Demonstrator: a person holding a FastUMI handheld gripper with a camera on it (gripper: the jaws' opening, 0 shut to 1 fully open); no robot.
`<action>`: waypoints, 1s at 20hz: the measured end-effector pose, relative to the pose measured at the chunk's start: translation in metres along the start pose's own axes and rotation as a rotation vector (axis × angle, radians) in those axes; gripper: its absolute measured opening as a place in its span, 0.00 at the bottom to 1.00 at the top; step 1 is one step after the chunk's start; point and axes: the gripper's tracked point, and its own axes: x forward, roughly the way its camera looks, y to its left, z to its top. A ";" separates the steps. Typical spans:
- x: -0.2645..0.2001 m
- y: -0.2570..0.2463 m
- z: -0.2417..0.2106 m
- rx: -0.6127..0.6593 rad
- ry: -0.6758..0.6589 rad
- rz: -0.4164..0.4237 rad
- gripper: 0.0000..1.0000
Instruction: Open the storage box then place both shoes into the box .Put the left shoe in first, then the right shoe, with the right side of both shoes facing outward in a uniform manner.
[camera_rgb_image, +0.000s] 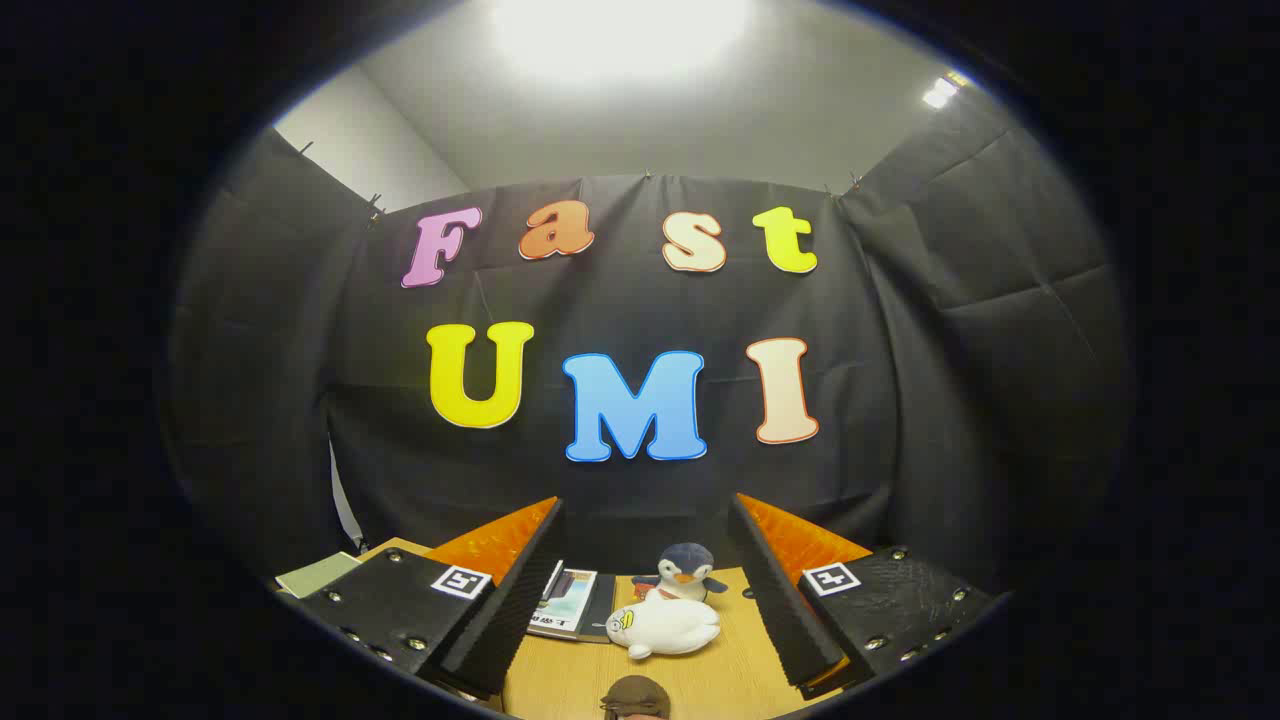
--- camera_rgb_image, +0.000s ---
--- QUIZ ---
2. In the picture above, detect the white book with teal picture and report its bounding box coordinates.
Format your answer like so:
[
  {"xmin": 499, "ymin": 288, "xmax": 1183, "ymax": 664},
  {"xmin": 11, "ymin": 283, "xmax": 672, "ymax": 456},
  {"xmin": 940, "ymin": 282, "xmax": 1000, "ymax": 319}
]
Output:
[{"xmin": 527, "ymin": 568, "xmax": 598, "ymax": 641}]

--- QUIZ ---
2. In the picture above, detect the small ceiling light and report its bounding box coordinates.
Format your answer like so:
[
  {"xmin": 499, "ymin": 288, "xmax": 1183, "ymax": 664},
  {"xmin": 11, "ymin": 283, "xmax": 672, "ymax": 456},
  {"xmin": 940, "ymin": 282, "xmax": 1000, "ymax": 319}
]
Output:
[{"xmin": 920, "ymin": 72, "xmax": 969, "ymax": 111}]

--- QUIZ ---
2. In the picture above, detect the white round plush toy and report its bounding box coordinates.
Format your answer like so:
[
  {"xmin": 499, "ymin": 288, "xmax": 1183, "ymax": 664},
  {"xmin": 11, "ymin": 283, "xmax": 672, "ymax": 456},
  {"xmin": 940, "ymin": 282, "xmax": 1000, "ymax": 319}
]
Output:
[{"xmin": 606, "ymin": 588, "xmax": 721, "ymax": 661}]

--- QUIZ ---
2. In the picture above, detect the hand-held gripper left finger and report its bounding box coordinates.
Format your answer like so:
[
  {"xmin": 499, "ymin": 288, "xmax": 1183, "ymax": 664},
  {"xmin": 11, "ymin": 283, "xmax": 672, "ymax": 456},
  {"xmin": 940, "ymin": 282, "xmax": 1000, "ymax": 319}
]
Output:
[{"xmin": 296, "ymin": 497, "xmax": 567, "ymax": 701}]

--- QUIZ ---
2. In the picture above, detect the large bright ceiling light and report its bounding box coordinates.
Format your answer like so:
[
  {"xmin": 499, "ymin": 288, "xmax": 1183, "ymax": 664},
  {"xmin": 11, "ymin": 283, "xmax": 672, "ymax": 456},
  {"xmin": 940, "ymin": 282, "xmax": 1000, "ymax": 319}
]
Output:
[{"xmin": 490, "ymin": 0, "xmax": 751, "ymax": 86}]

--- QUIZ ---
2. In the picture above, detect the blue grey penguin plush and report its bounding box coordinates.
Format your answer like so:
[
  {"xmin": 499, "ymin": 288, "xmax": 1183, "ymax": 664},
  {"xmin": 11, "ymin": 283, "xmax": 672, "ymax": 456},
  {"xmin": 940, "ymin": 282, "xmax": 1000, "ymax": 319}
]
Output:
[{"xmin": 632, "ymin": 543, "xmax": 729, "ymax": 604}]

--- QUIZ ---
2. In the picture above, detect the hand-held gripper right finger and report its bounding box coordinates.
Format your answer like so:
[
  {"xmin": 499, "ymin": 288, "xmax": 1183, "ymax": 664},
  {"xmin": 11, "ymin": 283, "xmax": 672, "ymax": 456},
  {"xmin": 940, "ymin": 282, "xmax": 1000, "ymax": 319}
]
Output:
[{"xmin": 728, "ymin": 492, "xmax": 1001, "ymax": 699}]

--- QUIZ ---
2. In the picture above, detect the green fabric storage box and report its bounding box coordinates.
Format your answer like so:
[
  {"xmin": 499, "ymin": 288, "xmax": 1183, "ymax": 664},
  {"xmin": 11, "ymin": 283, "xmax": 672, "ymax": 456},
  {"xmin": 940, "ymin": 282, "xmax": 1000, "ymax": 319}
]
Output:
[{"xmin": 276, "ymin": 551, "xmax": 361, "ymax": 599}]

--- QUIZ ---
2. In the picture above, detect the brown fuzzy shoe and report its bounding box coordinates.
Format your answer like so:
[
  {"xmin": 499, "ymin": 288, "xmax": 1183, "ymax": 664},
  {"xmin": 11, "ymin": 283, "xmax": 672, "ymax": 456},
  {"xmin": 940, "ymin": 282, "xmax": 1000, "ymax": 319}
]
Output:
[{"xmin": 600, "ymin": 675, "xmax": 671, "ymax": 720}]

